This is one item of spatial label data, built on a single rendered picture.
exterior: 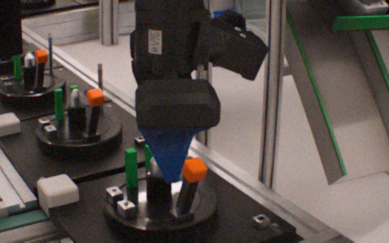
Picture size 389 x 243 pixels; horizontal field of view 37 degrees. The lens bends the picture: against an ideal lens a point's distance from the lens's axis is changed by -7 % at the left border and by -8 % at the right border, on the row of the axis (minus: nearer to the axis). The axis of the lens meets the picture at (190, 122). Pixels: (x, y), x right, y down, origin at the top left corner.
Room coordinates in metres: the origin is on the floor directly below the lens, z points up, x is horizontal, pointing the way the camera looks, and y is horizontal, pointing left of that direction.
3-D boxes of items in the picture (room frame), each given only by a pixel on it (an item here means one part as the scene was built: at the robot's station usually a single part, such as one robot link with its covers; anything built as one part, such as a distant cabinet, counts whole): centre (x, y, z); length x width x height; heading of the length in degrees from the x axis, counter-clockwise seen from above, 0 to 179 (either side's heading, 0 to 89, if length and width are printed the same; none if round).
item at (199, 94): (0.51, 0.02, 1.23); 0.19 x 0.06 x 0.08; 7
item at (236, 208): (0.66, 0.04, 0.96); 0.24 x 0.24 x 0.02; 32
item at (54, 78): (1.08, 0.30, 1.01); 0.24 x 0.24 x 0.13; 32
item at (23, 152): (0.87, 0.17, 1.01); 0.24 x 0.24 x 0.13; 32
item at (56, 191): (0.69, 0.17, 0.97); 0.05 x 0.05 x 0.04; 32
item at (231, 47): (0.52, -0.03, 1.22); 0.07 x 0.07 x 0.06; 8
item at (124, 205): (0.62, 0.07, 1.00); 0.02 x 0.01 x 0.02; 32
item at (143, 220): (0.66, 0.04, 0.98); 0.14 x 0.14 x 0.02
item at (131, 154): (0.69, 0.07, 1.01); 0.01 x 0.01 x 0.05; 32
